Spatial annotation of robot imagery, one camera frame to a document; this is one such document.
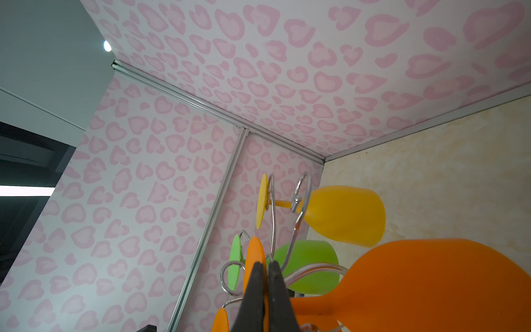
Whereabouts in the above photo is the yellow plastic wine glass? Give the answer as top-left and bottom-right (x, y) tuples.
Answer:
(256, 174), (386, 248)

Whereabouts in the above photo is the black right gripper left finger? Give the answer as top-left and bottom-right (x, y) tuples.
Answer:
(231, 262), (266, 332)

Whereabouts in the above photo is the green plastic wine glass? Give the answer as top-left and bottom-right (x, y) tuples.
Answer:
(227, 234), (341, 296)

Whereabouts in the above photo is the chrome wine glass rack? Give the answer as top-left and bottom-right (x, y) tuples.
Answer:
(219, 172), (340, 310)

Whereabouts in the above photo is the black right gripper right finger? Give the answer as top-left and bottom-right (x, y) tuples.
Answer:
(267, 261), (301, 332)

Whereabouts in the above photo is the orange wine glass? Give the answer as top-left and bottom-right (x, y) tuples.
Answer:
(212, 308), (230, 332)
(243, 236), (531, 332)

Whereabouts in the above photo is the orange wine glass front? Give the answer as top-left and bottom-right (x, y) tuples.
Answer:
(212, 308), (230, 332)

